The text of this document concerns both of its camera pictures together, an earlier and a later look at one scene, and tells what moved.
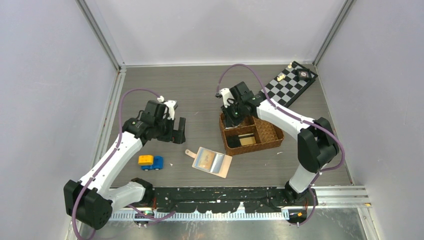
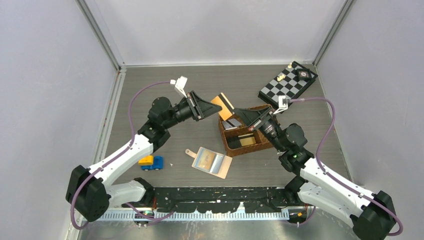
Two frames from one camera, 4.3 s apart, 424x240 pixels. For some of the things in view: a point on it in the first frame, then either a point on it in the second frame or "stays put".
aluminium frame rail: [121, 69] stays put
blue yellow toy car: [150, 162] stays put
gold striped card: [247, 139] -> [224, 113]
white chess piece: [280, 77] stays put
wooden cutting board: [212, 161] stays put
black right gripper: [230, 121] -> [251, 118]
